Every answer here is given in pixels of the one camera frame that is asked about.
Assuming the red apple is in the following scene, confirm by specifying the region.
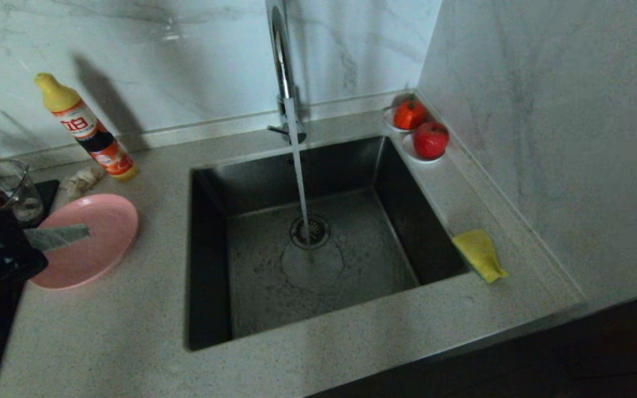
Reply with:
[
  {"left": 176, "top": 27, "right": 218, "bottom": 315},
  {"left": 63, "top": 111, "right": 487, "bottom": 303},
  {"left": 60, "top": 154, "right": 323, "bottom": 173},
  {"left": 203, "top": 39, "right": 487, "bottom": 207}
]
[{"left": 413, "top": 121, "right": 451, "bottom": 160}]

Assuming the stainless steel sink basin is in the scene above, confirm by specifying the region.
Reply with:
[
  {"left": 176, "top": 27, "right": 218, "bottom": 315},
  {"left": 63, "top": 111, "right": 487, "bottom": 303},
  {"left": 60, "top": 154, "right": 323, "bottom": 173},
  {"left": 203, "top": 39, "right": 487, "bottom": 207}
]
[{"left": 186, "top": 134, "right": 469, "bottom": 352}]

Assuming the clear glass pot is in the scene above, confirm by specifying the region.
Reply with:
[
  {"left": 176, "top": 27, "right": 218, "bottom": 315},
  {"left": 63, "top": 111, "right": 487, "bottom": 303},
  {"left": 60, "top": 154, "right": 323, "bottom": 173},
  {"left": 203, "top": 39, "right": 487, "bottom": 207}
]
[{"left": 0, "top": 160, "right": 44, "bottom": 223}]

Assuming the yellow sponge green backing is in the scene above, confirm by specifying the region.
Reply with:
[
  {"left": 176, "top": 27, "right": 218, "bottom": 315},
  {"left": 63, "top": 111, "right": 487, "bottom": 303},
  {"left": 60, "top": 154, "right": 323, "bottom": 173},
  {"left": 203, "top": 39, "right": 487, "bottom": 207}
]
[{"left": 452, "top": 229, "right": 509, "bottom": 284}]

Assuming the crumpled beige tissue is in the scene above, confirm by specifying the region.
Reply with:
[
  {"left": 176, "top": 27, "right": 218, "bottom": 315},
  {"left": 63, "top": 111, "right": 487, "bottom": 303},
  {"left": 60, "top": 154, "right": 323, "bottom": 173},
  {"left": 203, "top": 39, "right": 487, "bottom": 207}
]
[{"left": 63, "top": 167, "right": 106, "bottom": 201}]

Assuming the pink plate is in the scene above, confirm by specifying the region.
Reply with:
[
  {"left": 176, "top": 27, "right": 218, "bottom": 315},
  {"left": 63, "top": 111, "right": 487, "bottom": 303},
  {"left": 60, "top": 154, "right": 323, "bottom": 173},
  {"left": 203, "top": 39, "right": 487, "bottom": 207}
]
[{"left": 30, "top": 193, "right": 139, "bottom": 290}]

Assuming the chrome faucet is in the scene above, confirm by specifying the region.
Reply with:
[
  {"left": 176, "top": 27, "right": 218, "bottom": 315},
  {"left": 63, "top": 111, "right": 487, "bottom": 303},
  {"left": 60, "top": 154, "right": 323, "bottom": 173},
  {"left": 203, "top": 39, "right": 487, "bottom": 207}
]
[{"left": 263, "top": 0, "right": 308, "bottom": 145}]

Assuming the round metal drain strainer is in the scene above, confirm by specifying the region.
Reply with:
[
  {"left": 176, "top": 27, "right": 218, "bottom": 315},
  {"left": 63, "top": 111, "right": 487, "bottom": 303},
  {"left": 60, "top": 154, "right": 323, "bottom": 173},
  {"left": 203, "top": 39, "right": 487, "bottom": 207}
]
[{"left": 289, "top": 214, "right": 331, "bottom": 250}]

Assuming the orange-red tomato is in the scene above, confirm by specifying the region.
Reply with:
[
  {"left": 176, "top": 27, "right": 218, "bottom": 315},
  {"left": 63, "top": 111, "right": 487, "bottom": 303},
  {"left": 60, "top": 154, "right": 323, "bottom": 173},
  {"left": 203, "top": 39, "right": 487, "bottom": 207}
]
[{"left": 394, "top": 95, "right": 427, "bottom": 131}]

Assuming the yellow dish soap bottle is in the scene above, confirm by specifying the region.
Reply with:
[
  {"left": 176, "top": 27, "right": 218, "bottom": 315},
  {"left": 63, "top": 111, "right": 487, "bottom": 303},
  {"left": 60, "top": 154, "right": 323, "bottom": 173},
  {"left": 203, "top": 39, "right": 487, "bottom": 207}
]
[{"left": 34, "top": 72, "right": 139, "bottom": 182}]

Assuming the small white saucer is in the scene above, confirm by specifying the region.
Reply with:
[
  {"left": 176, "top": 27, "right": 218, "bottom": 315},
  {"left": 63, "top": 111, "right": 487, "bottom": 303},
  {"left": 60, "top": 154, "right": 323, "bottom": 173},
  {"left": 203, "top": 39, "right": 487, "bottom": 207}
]
[
  {"left": 383, "top": 106, "right": 416, "bottom": 133},
  {"left": 401, "top": 134, "right": 446, "bottom": 164}
]

